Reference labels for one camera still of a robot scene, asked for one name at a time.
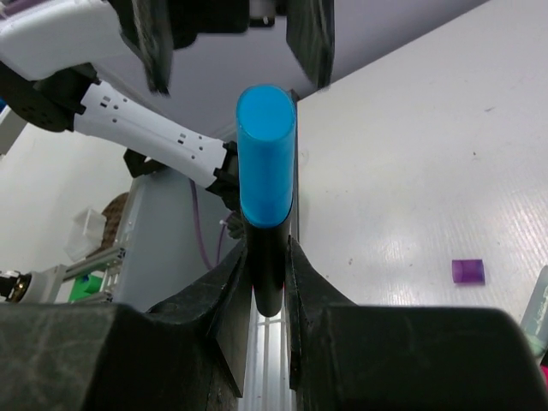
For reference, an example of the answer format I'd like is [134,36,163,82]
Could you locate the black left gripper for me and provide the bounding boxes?
[109,0,335,95]

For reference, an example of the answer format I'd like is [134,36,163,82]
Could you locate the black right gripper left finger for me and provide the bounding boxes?
[1,243,251,410]

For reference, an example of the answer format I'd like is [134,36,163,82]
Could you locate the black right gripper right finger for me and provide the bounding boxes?
[284,240,547,410]

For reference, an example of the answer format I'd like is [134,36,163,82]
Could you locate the blue pen cap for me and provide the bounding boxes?
[235,85,296,228]

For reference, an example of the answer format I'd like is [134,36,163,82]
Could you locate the black blue tip highlighter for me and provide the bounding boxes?
[243,211,292,318]

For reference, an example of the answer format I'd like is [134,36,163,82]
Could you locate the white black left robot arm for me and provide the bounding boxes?
[1,1,335,211]

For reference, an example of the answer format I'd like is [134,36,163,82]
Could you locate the purple pen cap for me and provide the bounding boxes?
[451,259,485,285]

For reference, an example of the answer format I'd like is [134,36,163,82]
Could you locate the green plastic object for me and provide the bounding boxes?
[68,274,103,302]

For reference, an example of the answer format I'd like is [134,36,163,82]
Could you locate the white plastic bin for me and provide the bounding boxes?
[63,207,107,262]

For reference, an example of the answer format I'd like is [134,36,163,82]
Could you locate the pale green capped highlighter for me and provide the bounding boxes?
[521,265,547,358]

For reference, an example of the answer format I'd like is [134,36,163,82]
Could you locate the black pink tip highlighter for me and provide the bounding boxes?
[539,365,548,388]

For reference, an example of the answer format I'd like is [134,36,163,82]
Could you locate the aluminium front rail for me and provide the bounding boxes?
[239,85,301,411]

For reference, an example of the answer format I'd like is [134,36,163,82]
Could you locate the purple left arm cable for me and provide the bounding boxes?
[188,177,241,271]

